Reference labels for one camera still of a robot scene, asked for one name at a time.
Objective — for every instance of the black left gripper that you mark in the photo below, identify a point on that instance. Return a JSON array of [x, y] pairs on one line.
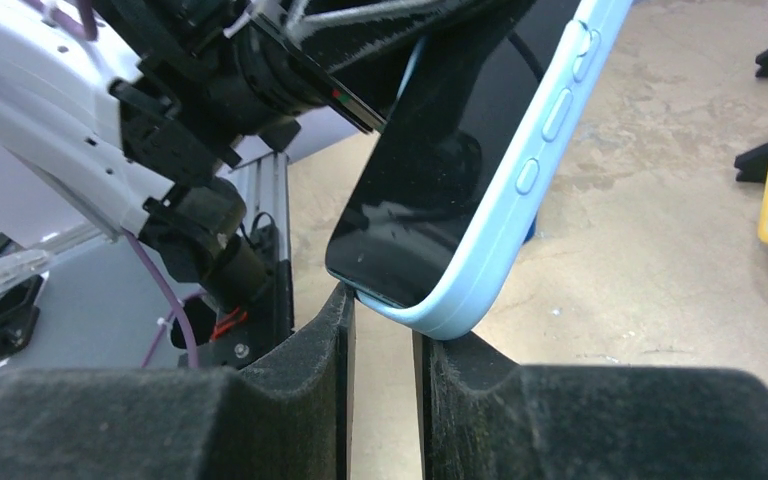
[[214, 72]]

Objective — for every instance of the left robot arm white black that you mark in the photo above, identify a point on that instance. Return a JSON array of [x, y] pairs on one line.
[[57, 61]]

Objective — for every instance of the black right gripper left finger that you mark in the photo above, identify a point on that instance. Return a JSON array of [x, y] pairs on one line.
[[286, 416]]

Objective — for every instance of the light blue phone case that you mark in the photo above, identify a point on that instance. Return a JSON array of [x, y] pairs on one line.
[[473, 278]]

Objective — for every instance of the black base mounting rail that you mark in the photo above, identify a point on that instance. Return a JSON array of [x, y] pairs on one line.
[[251, 278]]

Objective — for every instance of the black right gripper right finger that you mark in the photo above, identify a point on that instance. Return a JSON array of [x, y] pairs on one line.
[[484, 416]]

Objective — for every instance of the black smartphone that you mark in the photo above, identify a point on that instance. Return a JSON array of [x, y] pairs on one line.
[[441, 147]]

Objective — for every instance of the black whiteboard stand foot right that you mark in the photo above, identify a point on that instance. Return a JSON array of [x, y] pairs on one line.
[[752, 165]]

